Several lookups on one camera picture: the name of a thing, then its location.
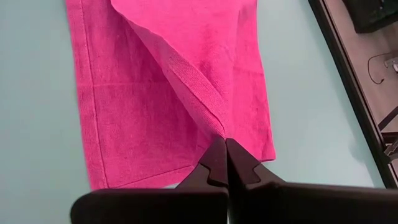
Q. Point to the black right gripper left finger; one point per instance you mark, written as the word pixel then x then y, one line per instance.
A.
pixel 186 205

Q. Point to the black metal table frame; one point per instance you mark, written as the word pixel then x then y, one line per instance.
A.
pixel 348 71

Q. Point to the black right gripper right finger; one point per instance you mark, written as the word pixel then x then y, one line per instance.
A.
pixel 295 205

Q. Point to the black computer tower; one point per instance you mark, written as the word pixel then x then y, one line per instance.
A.
pixel 370 15

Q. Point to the pink towel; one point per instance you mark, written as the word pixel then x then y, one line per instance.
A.
pixel 140 93

